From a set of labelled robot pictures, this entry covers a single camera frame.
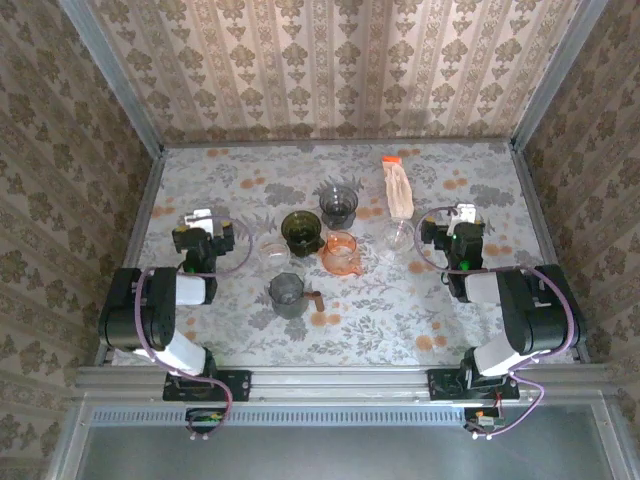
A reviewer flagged left small connector board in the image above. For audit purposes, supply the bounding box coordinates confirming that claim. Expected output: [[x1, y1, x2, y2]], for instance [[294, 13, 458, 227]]
[[184, 407, 226, 435]]

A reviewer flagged small connector board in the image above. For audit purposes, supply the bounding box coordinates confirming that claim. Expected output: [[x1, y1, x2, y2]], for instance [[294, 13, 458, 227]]
[[184, 407, 226, 435], [463, 407, 504, 434]]

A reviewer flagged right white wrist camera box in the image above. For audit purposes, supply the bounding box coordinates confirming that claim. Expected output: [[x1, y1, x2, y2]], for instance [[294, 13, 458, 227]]
[[446, 203, 477, 225]]

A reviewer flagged grey carafe with brown handle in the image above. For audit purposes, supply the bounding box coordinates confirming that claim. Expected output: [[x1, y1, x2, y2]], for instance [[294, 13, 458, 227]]
[[267, 272, 325, 319]]

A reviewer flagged aluminium table side rail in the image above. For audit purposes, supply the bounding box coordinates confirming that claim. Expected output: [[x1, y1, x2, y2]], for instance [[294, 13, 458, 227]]
[[508, 148, 594, 364], [92, 149, 169, 369]]

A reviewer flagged right small connector board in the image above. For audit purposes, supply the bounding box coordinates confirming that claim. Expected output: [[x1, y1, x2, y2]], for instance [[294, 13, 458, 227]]
[[463, 407, 504, 434]]

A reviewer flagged grey slotted cable duct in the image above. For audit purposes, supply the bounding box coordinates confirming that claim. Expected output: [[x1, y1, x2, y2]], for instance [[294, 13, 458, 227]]
[[92, 407, 469, 427]]

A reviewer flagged clear glass carafe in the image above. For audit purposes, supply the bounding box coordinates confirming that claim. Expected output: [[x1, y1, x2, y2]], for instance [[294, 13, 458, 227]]
[[258, 239, 292, 266], [382, 217, 417, 256]]

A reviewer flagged aluminium table back rail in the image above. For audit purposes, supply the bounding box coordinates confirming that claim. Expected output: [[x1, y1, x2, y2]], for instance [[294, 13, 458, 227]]
[[162, 139, 514, 150]]

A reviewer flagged green plastic coffee dripper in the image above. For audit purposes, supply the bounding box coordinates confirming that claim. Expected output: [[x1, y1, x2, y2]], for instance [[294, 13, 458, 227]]
[[279, 211, 325, 259]]

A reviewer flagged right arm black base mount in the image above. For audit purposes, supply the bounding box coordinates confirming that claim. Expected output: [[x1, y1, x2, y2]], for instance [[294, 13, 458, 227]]
[[427, 368, 521, 401]]

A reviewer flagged smoke grey coffee dripper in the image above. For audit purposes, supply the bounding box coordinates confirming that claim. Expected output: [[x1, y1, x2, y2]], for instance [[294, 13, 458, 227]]
[[318, 183, 360, 229]]

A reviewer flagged aluminium frame post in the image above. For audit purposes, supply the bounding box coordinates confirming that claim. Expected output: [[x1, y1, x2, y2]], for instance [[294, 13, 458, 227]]
[[508, 0, 604, 154], [58, 0, 167, 157]]

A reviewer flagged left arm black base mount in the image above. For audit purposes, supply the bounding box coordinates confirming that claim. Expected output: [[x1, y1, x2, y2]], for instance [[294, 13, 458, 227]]
[[162, 368, 251, 403]]

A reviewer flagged bag of paper coffee filters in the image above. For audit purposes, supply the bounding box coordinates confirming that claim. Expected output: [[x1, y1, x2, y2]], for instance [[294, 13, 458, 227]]
[[381, 155, 416, 220]]

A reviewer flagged aluminium front mounting rail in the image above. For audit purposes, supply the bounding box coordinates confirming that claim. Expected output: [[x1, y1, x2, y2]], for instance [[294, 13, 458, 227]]
[[74, 366, 609, 405]]

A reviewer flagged orange coffee server carafe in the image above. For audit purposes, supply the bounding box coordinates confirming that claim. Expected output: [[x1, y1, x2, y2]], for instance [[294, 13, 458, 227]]
[[319, 230, 366, 277]]

